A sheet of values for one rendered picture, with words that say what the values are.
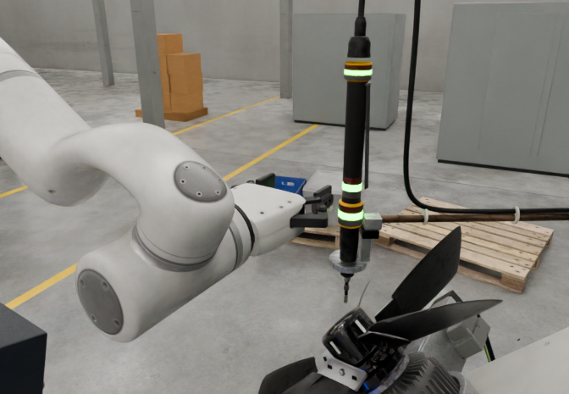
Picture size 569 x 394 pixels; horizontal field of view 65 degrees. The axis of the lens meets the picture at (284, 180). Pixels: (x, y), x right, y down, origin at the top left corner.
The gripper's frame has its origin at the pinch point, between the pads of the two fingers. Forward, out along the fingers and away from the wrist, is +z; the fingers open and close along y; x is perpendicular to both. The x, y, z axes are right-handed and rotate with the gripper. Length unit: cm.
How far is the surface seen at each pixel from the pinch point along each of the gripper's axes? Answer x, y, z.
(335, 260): -19.3, -1.5, 16.5
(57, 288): -165, -266, 98
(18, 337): -41, -59, -15
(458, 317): -27.7, 19.7, 23.8
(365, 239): -14.7, 3.1, 18.8
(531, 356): -42, 32, 40
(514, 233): -150, 6, 352
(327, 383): -45.8, -0.9, 14.1
